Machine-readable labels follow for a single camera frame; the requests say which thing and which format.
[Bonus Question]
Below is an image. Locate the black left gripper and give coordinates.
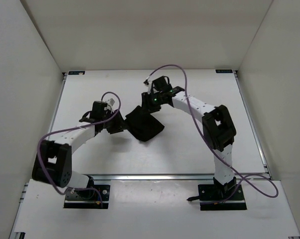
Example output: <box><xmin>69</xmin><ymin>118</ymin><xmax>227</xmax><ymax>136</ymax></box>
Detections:
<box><xmin>103</xmin><ymin>109</ymin><xmax>130</xmax><ymax>134</ymax></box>

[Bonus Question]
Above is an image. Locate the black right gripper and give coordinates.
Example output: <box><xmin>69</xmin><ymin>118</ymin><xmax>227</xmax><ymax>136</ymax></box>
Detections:
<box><xmin>141</xmin><ymin>92</ymin><xmax>164</xmax><ymax>116</ymax></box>

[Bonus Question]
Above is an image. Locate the black skirt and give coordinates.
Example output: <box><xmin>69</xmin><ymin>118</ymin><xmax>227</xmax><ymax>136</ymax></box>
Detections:
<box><xmin>124</xmin><ymin>106</ymin><xmax>164</xmax><ymax>142</ymax></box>

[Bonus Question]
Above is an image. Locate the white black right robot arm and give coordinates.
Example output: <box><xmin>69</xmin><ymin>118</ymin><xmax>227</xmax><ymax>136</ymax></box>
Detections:
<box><xmin>142</xmin><ymin>76</ymin><xmax>237</xmax><ymax>200</ymax></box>

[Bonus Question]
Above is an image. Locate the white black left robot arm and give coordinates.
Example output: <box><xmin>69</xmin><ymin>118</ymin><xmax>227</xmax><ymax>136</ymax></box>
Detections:
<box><xmin>32</xmin><ymin>99</ymin><xmax>125</xmax><ymax>198</ymax></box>

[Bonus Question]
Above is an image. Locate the left blue corner label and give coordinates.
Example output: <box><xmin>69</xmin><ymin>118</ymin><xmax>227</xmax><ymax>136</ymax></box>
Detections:
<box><xmin>68</xmin><ymin>71</ymin><xmax>85</xmax><ymax>75</ymax></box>

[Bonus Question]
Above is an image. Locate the blue corner label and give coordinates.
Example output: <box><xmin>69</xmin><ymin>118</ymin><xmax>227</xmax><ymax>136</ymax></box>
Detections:
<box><xmin>68</xmin><ymin>71</ymin><xmax>85</xmax><ymax>75</ymax></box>
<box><xmin>215</xmin><ymin>69</ymin><xmax>233</xmax><ymax>74</ymax></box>

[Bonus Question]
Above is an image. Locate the right blue corner label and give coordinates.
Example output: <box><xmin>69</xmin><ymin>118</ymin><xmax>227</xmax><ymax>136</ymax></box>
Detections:
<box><xmin>215</xmin><ymin>69</ymin><xmax>233</xmax><ymax>74</ymax></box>

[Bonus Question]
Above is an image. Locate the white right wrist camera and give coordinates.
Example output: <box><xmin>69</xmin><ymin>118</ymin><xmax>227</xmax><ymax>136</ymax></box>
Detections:
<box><xmin>143</xmin><ymin>76</ymin><xmax>153</xmax><ymax>94</ymax></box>

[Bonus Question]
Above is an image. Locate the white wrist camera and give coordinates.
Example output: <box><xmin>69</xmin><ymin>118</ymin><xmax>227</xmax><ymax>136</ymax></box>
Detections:
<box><xmin>143</xmin><ymin>76</ymin><xmax>153</xmax><ymax>94</ymax></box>
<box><xmin>106</xmin><ymin>98</ymin><xmax>115</xmax><ymax>107</ymax></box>

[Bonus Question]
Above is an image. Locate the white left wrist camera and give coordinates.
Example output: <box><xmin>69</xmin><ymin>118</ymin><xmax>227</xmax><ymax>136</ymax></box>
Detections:
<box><xmin>106</xmin><ymin>98</ymin><xmax>115</xmax><ymax>107</ymax></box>

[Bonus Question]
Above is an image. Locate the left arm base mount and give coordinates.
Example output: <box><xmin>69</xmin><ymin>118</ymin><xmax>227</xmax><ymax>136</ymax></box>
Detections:
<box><xmin>63</xmin><ymin>182</ymin><xmax>111</xmax><ymax>210</ymax></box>

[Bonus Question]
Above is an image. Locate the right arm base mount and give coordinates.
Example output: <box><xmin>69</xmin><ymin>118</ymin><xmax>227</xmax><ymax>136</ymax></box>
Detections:
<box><xmin>187</xmin><ymin>183</ymin><xmax>247</xmax><ymax>211</ymax></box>

